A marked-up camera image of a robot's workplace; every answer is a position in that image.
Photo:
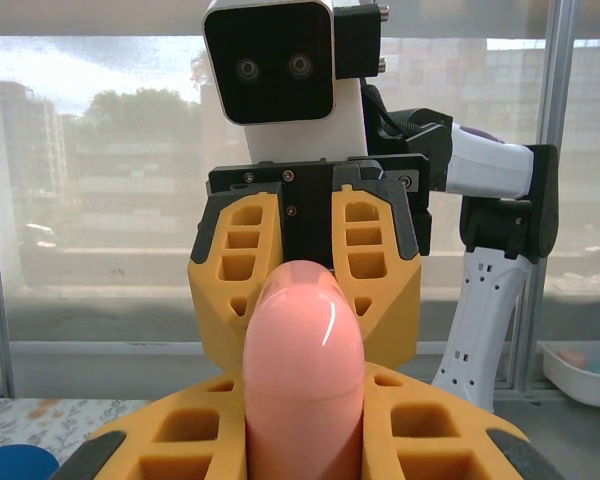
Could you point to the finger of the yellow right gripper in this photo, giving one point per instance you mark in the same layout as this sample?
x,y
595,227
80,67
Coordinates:
x,y
395,300
210,290

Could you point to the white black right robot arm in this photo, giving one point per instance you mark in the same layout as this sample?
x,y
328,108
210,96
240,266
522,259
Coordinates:
x,y
485,310

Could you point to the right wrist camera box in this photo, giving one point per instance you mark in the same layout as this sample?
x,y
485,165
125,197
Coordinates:
x,y
270,65

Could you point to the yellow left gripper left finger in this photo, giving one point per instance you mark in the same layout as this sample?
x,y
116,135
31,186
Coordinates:
x,y
130,445

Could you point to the green tree outside window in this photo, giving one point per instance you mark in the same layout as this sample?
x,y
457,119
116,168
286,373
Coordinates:
x,y
130,115

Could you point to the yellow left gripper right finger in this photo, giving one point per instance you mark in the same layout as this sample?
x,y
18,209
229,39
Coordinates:
x,y
480,440

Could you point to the pink item in tray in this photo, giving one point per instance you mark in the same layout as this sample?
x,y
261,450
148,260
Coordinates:
x,y
572,357

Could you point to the blue knitted cap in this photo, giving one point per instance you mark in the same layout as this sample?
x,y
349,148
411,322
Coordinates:
x,y
10,465

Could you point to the white plastic tray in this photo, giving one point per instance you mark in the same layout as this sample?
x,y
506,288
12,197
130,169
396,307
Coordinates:
x,y
570,385

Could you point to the floral patterned table mat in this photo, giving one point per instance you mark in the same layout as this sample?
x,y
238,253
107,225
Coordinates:
x,y
55,420

